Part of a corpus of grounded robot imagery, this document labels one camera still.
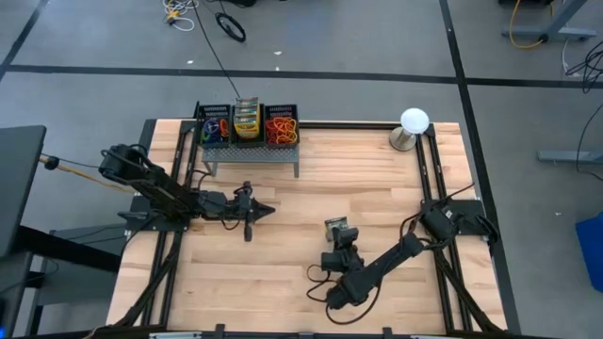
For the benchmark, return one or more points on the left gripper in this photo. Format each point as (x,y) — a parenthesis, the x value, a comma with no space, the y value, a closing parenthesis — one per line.
(245,207)

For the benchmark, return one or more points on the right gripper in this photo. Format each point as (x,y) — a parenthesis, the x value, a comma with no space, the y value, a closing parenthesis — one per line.
(344,249)

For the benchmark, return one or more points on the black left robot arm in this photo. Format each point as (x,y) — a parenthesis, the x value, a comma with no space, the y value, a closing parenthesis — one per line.
(160,188)

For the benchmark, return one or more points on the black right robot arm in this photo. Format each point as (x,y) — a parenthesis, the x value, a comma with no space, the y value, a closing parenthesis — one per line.
(400,254)

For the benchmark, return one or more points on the grey desk foot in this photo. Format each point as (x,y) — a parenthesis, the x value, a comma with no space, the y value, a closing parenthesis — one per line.
(570,156)

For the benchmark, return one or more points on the grey perforated metal shelf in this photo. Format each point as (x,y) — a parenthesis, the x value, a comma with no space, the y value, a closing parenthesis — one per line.
(249,154)

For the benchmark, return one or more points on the black plastic mesh basket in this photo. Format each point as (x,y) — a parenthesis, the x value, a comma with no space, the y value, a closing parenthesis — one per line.
(248,142)
(281,109)
(215,111)

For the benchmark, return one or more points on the black control box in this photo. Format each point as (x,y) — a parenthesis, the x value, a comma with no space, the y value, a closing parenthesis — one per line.
(147,141)

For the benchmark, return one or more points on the grey cabinet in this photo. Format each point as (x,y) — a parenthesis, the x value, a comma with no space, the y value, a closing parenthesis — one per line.
(80,282)

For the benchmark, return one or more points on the blue bin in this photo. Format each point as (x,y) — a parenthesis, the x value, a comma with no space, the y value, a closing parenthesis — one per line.
(591,254)

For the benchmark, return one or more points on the black aluminium table frame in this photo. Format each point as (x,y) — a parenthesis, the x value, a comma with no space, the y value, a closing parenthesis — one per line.
(353,125)

